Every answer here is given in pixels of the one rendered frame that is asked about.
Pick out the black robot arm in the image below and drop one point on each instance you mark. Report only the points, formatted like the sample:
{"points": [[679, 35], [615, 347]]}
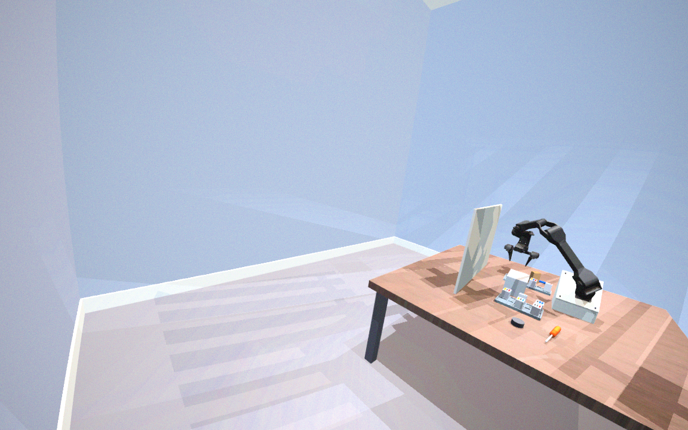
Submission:
{"points": [[586, 281]]}

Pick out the orange screwdriver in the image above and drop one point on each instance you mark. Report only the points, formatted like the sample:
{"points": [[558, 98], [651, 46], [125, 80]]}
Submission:
{"points": [[554, 332]]}

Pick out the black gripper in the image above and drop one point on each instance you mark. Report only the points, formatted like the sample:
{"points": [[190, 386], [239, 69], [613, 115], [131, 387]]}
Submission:
{"points": [[533, 255]]}

